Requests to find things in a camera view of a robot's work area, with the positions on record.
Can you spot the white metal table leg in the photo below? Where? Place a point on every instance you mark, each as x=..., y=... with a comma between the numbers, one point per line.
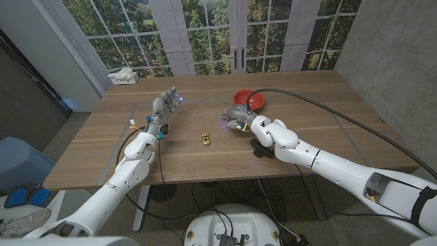
x=312, y=194
x=140, y=208

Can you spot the red bowl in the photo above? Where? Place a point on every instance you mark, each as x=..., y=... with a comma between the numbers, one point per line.
x=240, y=97

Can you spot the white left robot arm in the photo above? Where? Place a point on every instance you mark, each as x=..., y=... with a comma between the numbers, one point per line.
x=106, y=191

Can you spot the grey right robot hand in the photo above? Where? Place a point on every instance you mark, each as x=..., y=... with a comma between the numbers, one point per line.
x=240, y=112

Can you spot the yellow toy car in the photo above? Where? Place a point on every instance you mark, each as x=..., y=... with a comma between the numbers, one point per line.
x=205, y=138

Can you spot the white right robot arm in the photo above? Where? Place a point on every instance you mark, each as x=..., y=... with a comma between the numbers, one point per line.
x=341, y=171

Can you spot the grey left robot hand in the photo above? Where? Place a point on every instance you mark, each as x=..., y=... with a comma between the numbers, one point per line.
x=162, y=109

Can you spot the crumpled white tissue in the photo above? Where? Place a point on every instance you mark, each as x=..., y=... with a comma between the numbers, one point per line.
x=120, y=72

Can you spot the white robot chest cover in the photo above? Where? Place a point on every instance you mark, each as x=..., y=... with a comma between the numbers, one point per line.
x=68, y=241

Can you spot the blue-grey chair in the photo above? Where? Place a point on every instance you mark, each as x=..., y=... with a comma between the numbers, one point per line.
x=20, y=164

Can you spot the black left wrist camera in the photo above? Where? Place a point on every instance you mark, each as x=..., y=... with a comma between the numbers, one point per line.
x=164, y=129

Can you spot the round black floor fan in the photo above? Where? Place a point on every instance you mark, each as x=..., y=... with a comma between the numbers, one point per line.
x=163, y=193

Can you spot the white sneaker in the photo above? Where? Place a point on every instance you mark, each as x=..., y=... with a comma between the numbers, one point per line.
x=24, y=223

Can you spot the white robot torso base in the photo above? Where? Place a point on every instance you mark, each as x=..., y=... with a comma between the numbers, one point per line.
x=232, y=222

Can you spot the black hairpin claw clip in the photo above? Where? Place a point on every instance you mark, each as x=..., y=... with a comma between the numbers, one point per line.
x=259, y=152

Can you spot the blue and black pads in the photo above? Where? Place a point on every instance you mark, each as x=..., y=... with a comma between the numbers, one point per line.
x=18, y=197

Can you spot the white power strip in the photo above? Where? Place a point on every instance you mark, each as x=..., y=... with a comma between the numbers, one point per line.
x=127, y=80

